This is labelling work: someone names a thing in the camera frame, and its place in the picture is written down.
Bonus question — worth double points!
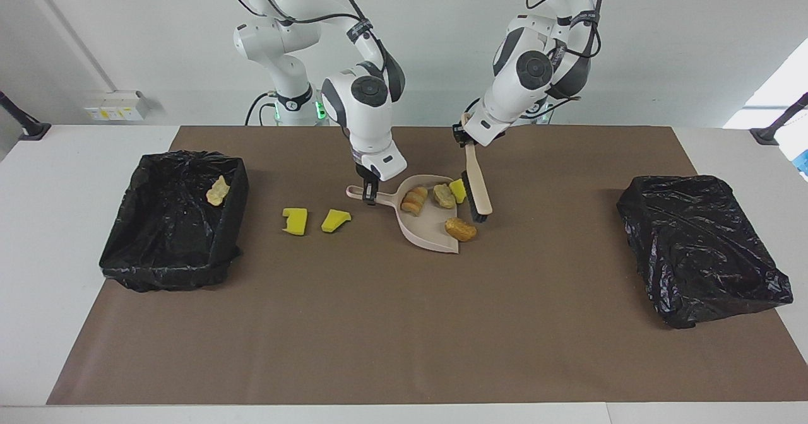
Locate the beige plastic dustpan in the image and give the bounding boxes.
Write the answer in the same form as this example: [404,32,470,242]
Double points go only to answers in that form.
[345,174,478,254]

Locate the brown bread roll toy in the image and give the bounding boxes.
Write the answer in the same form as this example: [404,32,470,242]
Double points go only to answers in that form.
[444,217,478,243]

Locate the striped croissant toy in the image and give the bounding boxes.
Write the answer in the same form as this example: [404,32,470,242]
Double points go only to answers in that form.
[401,185,429,216]

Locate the pale dumpling toy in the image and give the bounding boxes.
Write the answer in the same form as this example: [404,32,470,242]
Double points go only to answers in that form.
[206,175,231,207]

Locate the bin wrapped in black bag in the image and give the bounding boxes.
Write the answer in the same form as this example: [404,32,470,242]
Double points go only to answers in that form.
[616,174,794,330]

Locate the white wall socket box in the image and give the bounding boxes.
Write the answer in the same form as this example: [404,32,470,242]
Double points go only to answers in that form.
[83,91,150,122]

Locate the open bin black liner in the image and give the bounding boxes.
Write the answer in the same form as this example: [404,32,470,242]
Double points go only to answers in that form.
[99,150,250,293]

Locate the brown paper table mat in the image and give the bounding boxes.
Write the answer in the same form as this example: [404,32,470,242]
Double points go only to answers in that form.
[46,126,808,406]

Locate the angled yellow sponge piece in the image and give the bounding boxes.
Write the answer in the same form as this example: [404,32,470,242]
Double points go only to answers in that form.
[321,209,352,233]

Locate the notched yellow sponge piece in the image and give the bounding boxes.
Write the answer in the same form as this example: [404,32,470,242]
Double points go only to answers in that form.
[282,207,309,237]

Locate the beige brush black bristles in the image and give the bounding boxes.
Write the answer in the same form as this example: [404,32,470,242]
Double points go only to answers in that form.
[460,112,494,223]

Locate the black stand with foot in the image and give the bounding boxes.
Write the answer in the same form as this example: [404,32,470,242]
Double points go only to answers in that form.
[0,91,52,141]
[749,91,808,146]

